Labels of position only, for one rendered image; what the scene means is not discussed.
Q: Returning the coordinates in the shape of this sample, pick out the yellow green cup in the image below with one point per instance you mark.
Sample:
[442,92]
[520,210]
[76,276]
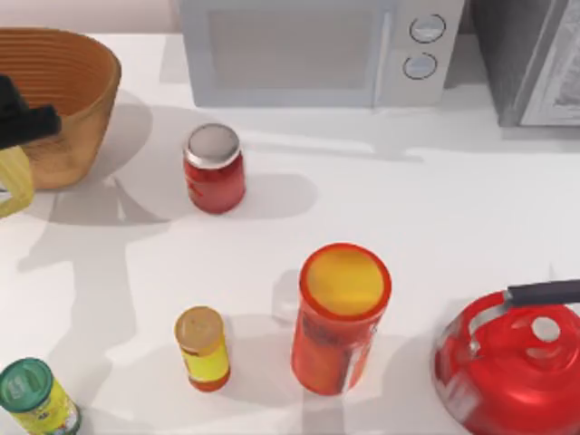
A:
[17,181]

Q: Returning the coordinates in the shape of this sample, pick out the brown woven basket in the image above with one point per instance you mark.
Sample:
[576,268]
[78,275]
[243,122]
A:
[77,86]

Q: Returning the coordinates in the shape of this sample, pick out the red jar with silver lid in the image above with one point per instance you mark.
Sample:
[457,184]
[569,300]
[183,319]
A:
[215,181]

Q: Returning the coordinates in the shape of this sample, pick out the pale microwave oven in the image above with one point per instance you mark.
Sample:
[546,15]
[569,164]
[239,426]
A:
[290,50]

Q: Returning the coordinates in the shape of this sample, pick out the yellow can with green lid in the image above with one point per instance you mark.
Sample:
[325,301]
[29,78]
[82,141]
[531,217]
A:
[36,403]

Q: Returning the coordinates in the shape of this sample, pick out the small yellow bottle orange cap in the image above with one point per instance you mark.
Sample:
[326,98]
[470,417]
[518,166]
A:
[206,358]

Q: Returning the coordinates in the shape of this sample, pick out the red canister with yellow lid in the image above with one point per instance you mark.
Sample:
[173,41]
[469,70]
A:
[335,344]

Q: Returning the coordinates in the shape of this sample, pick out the microwave knob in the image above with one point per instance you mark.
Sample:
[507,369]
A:
[428,28]
[420,66]

